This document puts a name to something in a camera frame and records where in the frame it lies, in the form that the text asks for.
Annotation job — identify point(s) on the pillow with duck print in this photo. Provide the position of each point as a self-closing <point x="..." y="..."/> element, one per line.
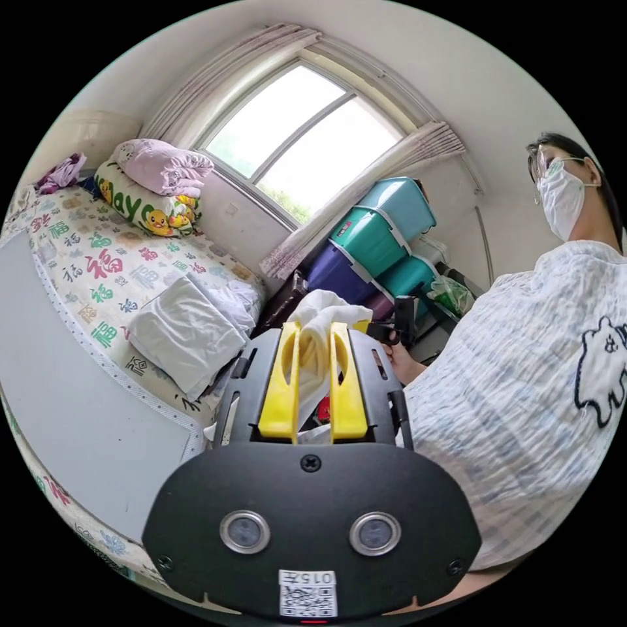
<point x="142" y="205"/>

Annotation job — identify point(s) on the purple plastic storage bin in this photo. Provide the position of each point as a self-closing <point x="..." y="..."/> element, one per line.
<point x="338" y="274"/>

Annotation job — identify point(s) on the pink rolled blanket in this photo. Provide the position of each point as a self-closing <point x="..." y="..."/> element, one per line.
<point x="161" y="166"/>

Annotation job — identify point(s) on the grey flat folding board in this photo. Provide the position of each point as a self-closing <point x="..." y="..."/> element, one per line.
<point x="63" y="372"/>

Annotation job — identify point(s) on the green plastic bag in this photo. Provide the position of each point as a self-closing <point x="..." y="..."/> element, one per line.
<point x="449" y="294"/>

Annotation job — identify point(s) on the pile of clothes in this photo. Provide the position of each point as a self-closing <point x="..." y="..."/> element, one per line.
<point x="188" y="328"/>

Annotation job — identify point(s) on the person's body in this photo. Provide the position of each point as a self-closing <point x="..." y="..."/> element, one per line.
<point x="529" y="382"/>

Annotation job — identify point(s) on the white long sleeve shirt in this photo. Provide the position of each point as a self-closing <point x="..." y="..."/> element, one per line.
<point x="318" y="313"/>

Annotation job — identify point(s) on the bed with printed sheet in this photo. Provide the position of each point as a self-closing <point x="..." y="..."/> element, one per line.
<point x="93" y="254"/>

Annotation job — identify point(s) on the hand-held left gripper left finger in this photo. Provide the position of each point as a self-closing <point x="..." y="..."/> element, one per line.
<point x="278" y="392"/>

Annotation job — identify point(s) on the arched window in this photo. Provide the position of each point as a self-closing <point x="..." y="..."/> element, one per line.
<point x="299" y="132"/>

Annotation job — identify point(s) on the person's right hand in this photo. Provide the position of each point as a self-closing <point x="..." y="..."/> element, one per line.
<point x="404" y="367"/>

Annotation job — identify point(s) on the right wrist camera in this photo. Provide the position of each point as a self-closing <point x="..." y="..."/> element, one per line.
<point x="404" y="318"/>

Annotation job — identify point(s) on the pale pink curtain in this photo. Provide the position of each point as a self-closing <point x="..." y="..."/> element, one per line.
<point x="372" y="196"/>
<point x="220" y="73"/>

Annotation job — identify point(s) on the purple crumpled garment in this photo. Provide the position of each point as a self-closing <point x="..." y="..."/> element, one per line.
<point x="61" y="174"/>

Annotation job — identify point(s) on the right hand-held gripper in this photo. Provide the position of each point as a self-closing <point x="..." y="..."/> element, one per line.
<point x="383" y="334"/>

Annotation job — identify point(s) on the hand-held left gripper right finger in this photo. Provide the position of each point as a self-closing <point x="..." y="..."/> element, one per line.
<point x="349" y="397"/>

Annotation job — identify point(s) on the teal plastic storage bin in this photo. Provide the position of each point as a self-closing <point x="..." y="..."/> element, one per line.
<point x="399" y="203"/>
<point x="409" y="281"/>
<point x="370" y="242"/>

